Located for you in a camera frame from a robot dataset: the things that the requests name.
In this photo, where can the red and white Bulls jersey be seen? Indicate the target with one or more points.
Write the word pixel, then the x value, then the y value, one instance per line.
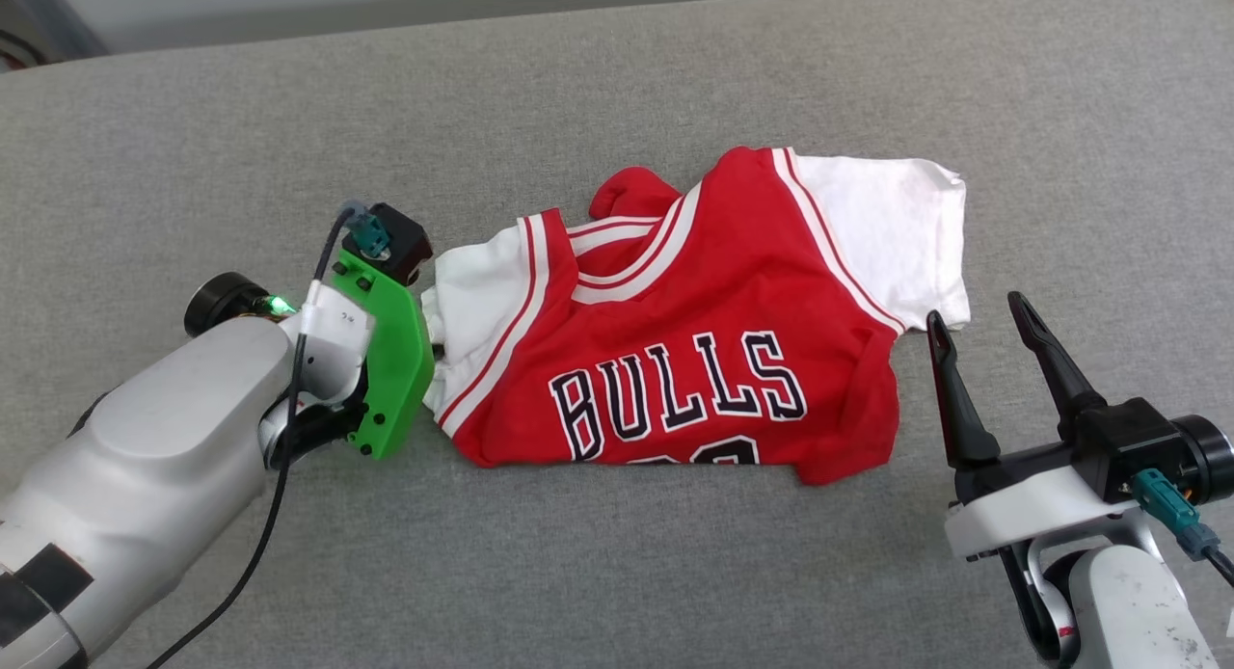
pixel 733 293

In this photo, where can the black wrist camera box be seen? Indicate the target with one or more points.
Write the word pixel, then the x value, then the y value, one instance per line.
pixel 1123 447
pixel 403 240

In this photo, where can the grey fabric sofa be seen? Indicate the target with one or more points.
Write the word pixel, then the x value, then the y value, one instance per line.
pixel 617 573

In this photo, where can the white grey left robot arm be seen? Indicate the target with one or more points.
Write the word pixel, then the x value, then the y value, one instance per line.
pixel 145 457

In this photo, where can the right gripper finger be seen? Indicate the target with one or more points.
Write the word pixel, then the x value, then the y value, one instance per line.
pixel 1056 370
pixel 959 409

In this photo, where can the grey partition post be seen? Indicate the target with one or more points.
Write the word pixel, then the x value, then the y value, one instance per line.
pixel 72 28

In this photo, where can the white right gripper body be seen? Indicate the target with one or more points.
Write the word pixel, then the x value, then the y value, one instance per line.
pixel 1022 515

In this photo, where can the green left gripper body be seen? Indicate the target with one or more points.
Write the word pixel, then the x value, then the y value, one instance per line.
pixel 397 361

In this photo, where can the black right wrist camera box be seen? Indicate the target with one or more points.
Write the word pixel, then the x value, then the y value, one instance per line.
pixel 1123 447

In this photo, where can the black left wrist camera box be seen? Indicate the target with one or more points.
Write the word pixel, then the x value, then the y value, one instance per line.
pixel 403 240

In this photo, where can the white partition panel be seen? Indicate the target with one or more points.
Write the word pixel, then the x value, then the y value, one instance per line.
pixel 289 4

